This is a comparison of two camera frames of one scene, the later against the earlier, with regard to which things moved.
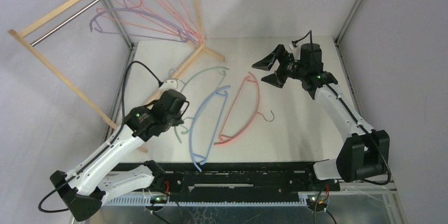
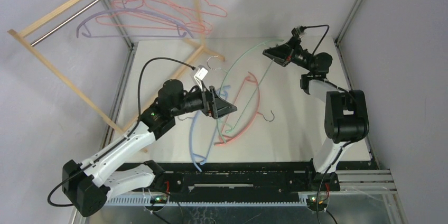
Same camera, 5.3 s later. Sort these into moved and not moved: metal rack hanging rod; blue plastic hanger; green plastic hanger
Moved: green plastic hanger
Not moved: metal rack hanging rod; blue plastic hanger
